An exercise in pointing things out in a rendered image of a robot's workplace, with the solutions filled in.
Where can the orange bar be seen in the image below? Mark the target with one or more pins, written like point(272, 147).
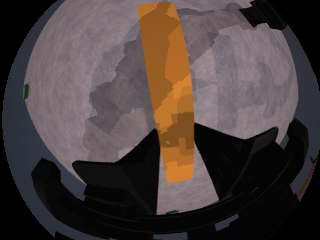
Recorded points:
point(170, 85)

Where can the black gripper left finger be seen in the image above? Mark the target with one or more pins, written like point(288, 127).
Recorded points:
point(137, 172)

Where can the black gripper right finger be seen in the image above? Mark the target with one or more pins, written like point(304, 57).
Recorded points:
point(226, 157)

